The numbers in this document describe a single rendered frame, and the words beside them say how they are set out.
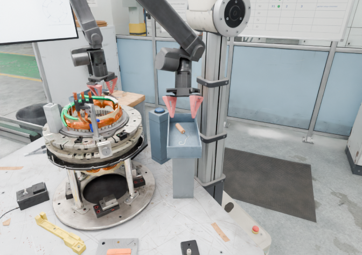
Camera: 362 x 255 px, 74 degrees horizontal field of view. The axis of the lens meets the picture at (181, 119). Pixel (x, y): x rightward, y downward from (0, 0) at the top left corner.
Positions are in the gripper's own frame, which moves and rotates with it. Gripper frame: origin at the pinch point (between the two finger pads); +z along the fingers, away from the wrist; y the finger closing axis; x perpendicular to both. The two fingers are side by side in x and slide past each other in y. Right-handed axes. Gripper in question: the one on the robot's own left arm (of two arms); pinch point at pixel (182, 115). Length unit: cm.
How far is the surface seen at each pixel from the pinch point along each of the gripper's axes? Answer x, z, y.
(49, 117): -27.9, 1.4, -30.5
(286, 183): 160, 60, 18
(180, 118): 12.1, 1.2, -7.8
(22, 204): -25, 33, -52
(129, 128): -12.4, 4.6, -12.8
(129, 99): 11.6, -6.4, -34.6
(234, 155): 174, 43, -34
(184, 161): 2.7, 16.2, -0.3
